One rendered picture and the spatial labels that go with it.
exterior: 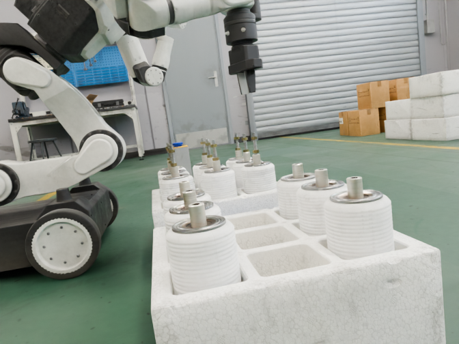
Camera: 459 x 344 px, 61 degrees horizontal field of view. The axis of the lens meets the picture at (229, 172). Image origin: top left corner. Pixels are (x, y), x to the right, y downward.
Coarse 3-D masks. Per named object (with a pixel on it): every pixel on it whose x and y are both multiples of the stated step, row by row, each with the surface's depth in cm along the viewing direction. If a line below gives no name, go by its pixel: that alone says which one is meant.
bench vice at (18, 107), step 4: (12, 104) 489; (16, 104) 479; (20, 104) 490; (24, 104) 500; (12, 108) 490; (16, 108) 490; (20, 108) 490; (24, 108) 500; (28, 108) 515; (12, 112) 478; (16, 112) 482; (20, 112) 491; (24, 112) 501; (28, 112) 511; (12, 116) 479; (16, 116) 499; (20, 116) 502; (24, 116) 500; (28, 116) 501; (32, 116) 514
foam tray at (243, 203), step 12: (156, 192) 130; (240, 192) 110; (264, 192) 106; (276, 192) 106; (156, 204) 110; (216, 204) 103; (228, 204) 103; (240, 204) 104; (252, 204) 105; (264, 204) 105; (276, 204) 106; (156, 216) 100
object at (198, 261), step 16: (176, 240) 50; (192, 240) 49; (208, 240) 49; (224, 240) 50; (176, 256) 51; (192, 256) 49; (208, 256) 50; (224, 256) 51; (176, 272) 51; (192, 272) 50; (208, 272) 50; (224, 272) 51; (176, 288) 52; (192, 288) 50; (208, 288) 50
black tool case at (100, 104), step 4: (108, 100) 533; (112, 100) 534; (116, 100) 535; (120, 100) 537; (92, 104) 527; (96, 104) 528; (100, 104) 529; (104, 104) 528; (108, 104) 530; (112, 104) 534; (116, 104) 535; (120, 104) 537; (96, 108) 528; (100, 108) 529
